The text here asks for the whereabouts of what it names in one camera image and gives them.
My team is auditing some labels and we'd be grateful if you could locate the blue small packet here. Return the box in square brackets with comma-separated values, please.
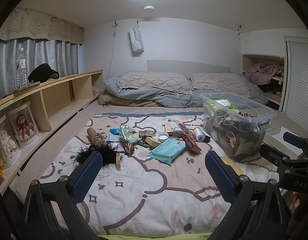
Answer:
[110, 128, 121, 135]

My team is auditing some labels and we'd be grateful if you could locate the wooden bedside shelf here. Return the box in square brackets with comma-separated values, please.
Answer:
[0, 70, 103, 193]

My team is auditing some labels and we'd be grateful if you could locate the grey headboard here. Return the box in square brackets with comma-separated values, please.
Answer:
[147, 60, 231, 77]

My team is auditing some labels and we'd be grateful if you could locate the pile of clothes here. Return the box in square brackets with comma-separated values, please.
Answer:
[244, 63, 284, 86]

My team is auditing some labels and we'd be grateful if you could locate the white doll in case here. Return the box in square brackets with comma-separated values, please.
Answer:
[0, 115, 21, 170]

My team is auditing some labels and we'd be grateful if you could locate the black sun visor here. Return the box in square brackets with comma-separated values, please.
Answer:
[28, 63, 60, 83]

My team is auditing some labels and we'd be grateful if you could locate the clear water bottle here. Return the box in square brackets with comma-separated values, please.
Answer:
[16, 47, 28, 89]

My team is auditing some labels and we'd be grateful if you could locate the orange cord bag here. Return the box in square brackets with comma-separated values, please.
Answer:
[172, 119, 195, 140]

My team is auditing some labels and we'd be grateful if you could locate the grey curtain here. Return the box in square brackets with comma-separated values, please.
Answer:
[0, 38, 79, 99]

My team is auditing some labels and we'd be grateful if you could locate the curved wooden piece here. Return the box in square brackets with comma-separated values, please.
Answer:
[115, 153, 122, 171]

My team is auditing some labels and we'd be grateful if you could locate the white louvered closet door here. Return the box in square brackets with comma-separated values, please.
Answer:
[283, 37, 308, 132]

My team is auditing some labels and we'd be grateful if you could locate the teal wet wipes pack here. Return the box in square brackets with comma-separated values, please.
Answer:
[147, 139, 186, 165]

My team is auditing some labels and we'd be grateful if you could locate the cream printed valance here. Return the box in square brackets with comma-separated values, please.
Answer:
[0, 7, 84, 44]

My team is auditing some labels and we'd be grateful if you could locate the cartoon print bed blanket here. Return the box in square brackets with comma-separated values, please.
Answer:
[40, 113, 231, 239]

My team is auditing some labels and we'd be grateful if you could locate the grey duvet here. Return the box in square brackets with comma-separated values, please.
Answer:
[99, 75, 268, 108]

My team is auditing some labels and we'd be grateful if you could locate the floral sequin pouch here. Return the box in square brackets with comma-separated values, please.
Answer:
[120, 125, 141, 144]

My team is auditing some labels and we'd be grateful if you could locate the black small cube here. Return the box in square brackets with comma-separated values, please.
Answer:
[203, 135, 211, 144]

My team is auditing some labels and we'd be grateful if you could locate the kraft cardboard box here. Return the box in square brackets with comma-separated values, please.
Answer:
[145, 137, 161, 148]

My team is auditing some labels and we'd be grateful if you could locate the smoke detector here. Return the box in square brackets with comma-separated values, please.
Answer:
[143, 5, 155, 12]

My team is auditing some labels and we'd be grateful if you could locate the green tissue pack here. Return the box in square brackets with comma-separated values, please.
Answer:
[206, 99, 237, 110]

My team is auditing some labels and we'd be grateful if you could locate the clear plastic storage bin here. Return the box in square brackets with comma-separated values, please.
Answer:
[200, 92, 276, 161]

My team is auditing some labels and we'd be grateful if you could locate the beige pillow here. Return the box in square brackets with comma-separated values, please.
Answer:
[190, 73, 251, 98]
[117, 70, 192, 95]

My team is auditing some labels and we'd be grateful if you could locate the yellow translucent plastic case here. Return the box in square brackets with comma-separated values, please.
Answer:
[221, 156, 244, 176]

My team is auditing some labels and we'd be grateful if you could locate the black feather fascinator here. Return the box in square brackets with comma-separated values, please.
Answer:
[68, 142, 117, 179]

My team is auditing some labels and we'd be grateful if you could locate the red doll in case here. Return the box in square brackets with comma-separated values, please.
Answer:
[7, 101, 40, 148]

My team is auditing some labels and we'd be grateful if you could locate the red rectangular box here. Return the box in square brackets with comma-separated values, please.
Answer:
[181, 135, 202, 154]

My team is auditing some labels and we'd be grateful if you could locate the right beige pillow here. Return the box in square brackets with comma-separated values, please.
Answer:
[190, 73, 251, 98]

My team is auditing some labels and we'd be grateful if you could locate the white round jar lid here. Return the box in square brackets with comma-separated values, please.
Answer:
[158, 132, 169, 142]

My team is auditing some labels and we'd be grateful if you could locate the small wooden block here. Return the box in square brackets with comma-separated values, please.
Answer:
[164, 122, 173, 134]

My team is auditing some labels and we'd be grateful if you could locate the left beige pillow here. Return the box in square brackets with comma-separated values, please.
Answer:
[117, 70, 192, 95]

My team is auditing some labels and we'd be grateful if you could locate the purple small card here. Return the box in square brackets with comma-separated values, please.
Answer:
[112, 142, 125, 154]

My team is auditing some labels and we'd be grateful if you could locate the white thread spool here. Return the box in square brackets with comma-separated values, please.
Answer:
[193, 127, 206, 142]

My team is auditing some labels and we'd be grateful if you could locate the brown round woven pouch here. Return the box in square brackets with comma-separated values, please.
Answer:
[123, 142, 134, 157]

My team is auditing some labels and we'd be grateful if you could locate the white hanging bag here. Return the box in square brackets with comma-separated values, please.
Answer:
[130, 26, 144, 53]

